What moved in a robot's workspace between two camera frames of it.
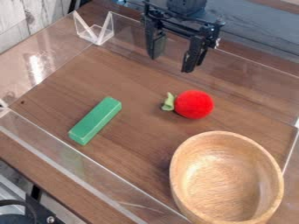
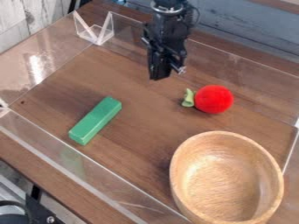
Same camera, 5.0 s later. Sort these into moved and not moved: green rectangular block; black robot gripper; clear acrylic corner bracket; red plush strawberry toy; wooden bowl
Moved: red plush strawberry toy; black robot gripper
Not moved: wooden bowl; green rectangular block; clear acrylic corner bracket
